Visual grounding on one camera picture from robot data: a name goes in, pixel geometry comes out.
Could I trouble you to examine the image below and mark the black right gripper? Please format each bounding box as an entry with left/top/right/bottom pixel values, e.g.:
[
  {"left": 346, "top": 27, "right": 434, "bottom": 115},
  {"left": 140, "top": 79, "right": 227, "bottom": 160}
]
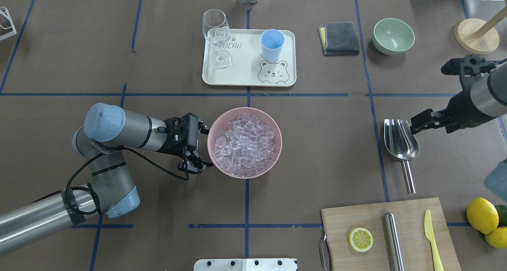
[{"left": 410, "top": 54, "right": 500, "bottom": 134}]

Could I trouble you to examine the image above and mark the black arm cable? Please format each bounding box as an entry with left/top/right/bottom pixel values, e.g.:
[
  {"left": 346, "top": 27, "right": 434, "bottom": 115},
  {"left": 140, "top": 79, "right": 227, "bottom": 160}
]
[{"left": 64, "top": 128, "right": 190, "bottom": 215}]

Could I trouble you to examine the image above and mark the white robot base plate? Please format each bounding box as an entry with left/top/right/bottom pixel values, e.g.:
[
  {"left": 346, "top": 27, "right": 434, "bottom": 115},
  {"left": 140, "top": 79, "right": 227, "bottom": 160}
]
[{"left": 193, "top": 258, "right": 298, "bottom": 271}]

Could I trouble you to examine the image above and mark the white wire cup rack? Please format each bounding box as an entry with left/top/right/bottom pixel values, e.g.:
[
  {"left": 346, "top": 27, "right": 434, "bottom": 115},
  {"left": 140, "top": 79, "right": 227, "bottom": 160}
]
[{"left": 0, "top": 7, "right": 17, "bottom": 40}]

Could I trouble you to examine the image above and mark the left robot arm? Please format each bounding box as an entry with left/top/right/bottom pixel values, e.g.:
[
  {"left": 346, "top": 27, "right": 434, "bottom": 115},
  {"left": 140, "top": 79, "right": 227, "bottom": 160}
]
[{"left": 0, "top": 103, "right": 213, "bottom": 255}]

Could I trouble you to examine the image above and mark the pink bowl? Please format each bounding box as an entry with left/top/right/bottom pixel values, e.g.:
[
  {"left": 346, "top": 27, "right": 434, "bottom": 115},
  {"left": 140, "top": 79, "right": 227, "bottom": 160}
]
[{"left": 207, "top": 107, "right": 283, "bottom": 179}]

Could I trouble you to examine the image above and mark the yellow lemon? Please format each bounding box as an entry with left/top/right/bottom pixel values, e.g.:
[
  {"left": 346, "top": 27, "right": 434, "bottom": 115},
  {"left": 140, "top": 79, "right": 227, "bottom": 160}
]
[
  {"left": 484, "top": 227, "right": 507, "bottom": 249},
  {"left": 467, "top": 197, "right": 499, "bottom": 235}
]

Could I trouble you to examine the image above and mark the metal ice scoop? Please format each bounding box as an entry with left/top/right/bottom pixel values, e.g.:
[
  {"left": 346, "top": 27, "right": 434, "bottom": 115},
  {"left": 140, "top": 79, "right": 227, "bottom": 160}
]
[{"left": 384, "top": 119, "right": 420, "bottom": 195}]

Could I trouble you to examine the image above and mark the light blue cup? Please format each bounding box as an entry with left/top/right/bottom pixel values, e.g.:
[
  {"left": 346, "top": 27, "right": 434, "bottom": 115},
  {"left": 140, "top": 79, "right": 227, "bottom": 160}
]
[{"left": 260, "top": 29, "right": 285, "bottom": 62}]

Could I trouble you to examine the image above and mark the yellow plastic knife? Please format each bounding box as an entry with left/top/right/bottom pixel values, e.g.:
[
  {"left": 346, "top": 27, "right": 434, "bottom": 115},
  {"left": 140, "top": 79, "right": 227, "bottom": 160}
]
[{"left": 423, "top": 210, "right": 444, "bottom": 271}]

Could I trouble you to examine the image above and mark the grey folded cloth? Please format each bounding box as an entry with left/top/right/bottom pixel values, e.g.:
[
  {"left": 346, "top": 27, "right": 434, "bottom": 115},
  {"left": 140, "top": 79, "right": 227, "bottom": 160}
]
[{"left": 318, "top": 22, "right": 360, "bottom": 56}]

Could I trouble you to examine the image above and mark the green lime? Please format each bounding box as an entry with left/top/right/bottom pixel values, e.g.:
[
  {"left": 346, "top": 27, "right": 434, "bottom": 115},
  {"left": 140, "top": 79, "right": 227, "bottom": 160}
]
[{"left": 495, "top": 204, "right": 507, "bottom": 227}]

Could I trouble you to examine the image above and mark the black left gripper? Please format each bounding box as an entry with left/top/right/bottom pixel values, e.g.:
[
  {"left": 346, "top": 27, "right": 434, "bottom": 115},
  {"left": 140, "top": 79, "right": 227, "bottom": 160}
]
[{"left": 162, "top": 113, "right": 214, "bottom": 174}]

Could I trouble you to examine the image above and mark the wooden round stand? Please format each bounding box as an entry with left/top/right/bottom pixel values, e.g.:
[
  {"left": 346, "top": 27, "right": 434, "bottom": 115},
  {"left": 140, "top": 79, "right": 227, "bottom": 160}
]
[{"left": 452, "top": 0, "right": 506, "bottom": 55}]

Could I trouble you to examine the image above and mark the wooden cutting board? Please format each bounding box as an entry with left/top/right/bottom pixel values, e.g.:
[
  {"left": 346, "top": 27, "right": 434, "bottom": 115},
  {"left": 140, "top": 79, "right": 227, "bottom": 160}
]
[{"left": 321, "top": 198, "right": 461, "bottom": 271}]

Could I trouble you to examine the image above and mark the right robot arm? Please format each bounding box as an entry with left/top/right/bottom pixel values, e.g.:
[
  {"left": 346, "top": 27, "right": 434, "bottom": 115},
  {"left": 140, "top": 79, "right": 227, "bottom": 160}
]
[{"left": 410, "top": 54, "right": 507, "bottom": 134}]

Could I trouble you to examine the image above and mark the metal rod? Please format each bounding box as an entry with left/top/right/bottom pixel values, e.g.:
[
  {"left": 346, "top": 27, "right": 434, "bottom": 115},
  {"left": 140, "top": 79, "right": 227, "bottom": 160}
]
[{"left": 384, "top": 212, "right": 404, "bottom": 271}]

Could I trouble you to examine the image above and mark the green bowl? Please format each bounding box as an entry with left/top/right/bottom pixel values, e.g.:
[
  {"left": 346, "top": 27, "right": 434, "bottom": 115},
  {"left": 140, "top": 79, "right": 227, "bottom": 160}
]
[{"left": 372, "top": 18, "right": 415, "bottom": 55}]

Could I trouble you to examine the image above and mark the lemon half slice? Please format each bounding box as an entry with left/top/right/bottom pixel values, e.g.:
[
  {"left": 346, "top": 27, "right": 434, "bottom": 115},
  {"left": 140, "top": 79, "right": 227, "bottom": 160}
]
[{"left": 348, "top": 227, "right": 374, "bottom": 252}]

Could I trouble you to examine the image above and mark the clear wine glass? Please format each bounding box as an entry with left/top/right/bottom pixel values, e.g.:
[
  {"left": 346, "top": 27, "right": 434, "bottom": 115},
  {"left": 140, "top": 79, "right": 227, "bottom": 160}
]
[{"left": 202, "top": 9, "right": 232, "bottom": 69}]

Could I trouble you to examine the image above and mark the clear ice cubes pile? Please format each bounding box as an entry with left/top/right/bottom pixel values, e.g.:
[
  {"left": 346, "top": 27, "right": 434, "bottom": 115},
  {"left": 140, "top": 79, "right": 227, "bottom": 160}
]
[{"left": 212, "top": 112, "right": 276, "bottom": 176}]

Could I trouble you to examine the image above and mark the cream bear tray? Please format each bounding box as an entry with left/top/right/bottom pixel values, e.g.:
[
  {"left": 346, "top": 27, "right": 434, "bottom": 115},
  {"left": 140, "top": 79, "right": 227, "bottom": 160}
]
[{"left": 202, "top": 29, "right": 297, "bottom": 87}]

